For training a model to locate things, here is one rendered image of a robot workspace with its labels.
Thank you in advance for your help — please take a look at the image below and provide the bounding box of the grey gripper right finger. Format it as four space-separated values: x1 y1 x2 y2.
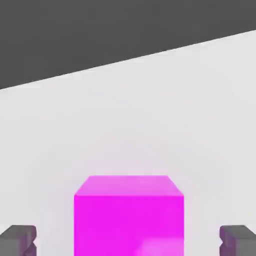
219 224 256 256

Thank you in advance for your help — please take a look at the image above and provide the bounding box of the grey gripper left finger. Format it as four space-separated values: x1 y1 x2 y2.
0 224 38 256

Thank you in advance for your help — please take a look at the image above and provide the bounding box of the small magenta cube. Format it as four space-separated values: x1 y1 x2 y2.
73 175 185 256

